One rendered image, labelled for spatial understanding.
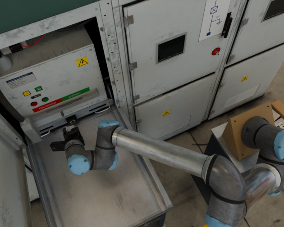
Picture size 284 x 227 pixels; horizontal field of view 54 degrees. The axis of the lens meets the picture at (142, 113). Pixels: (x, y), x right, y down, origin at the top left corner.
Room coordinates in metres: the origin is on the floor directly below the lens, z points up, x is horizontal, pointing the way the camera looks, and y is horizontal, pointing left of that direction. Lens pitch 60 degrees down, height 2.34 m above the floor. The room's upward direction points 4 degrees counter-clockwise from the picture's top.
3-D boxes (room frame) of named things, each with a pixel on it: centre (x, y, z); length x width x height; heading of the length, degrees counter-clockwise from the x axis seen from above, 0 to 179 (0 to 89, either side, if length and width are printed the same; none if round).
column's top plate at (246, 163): (0.69, -0.64, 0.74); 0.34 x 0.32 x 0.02; 111
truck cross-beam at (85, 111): (0.87, 0.43, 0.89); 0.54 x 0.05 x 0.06; 112
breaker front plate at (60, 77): (0.85, 0.43, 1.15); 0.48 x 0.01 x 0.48; 112
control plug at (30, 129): (0.71, 0.60, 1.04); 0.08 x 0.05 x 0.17; 22
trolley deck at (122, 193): (0.50, 0.29, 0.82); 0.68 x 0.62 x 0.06; 22
